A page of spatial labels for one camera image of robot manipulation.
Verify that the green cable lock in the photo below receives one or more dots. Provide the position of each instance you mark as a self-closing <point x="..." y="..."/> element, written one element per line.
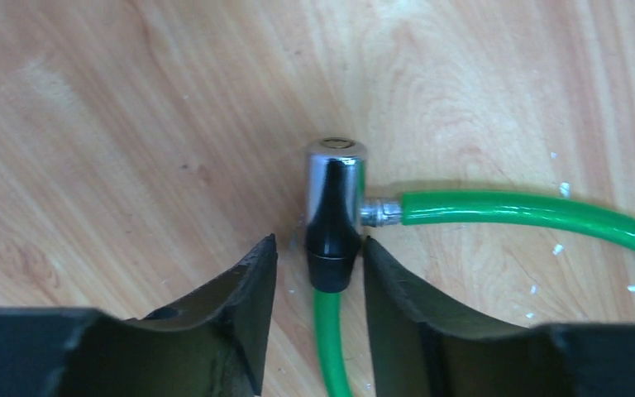
<point x="556" y="359"/>

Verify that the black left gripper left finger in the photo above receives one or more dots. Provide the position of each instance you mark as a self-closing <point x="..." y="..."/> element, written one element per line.
<point x="213" y="340"/>

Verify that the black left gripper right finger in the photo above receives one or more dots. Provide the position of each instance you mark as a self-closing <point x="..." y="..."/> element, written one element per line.
<point x="425" y="343"/>

